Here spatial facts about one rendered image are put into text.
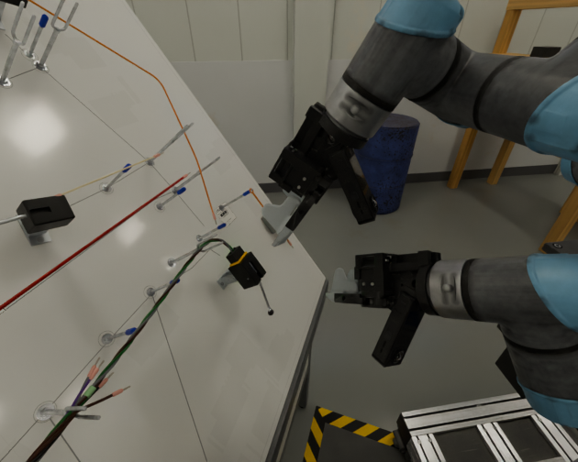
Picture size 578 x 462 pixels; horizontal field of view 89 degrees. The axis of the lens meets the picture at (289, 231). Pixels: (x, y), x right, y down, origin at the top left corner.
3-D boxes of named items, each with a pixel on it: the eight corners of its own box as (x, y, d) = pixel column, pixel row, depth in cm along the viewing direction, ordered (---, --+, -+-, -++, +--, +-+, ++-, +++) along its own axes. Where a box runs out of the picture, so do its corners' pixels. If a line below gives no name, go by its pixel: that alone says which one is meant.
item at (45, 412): (59, 408, 36) (107, 408, 28) (45, 424, 35) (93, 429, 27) (45, 400, 35) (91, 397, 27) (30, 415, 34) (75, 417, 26)
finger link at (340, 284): (327, 269, 57) (366, 267, 49) (327, 301, 55) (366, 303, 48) (316, 268, 55) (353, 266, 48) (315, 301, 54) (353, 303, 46)
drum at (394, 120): (386, 188, 339) (403, 110, 290) (409, 213, 295) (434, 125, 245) (340, 192, 333) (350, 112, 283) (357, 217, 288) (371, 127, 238)
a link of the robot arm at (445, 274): (489, 320, 37) (461, 322, 32) (452, 316, 41) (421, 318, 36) (483, 261, 39) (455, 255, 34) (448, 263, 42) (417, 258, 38)
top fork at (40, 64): (45, 62, 49) (76, -3, 41) (50, 72, 49) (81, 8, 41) (30, 59, 47) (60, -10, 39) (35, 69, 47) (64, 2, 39)
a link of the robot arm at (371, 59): (488, 25, 28) (432, -28, 24) (407, 123, 35) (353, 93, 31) (446, 5, 33) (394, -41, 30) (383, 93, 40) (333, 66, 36)
